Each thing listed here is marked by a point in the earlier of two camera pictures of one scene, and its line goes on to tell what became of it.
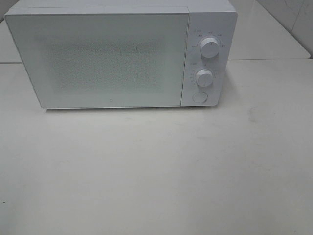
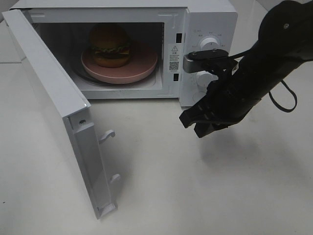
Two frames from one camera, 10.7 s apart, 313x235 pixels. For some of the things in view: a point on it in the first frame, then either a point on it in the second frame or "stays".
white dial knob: [209, 47] stays
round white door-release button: [200, 97] stays
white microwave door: [102, 60] to [75, 110]
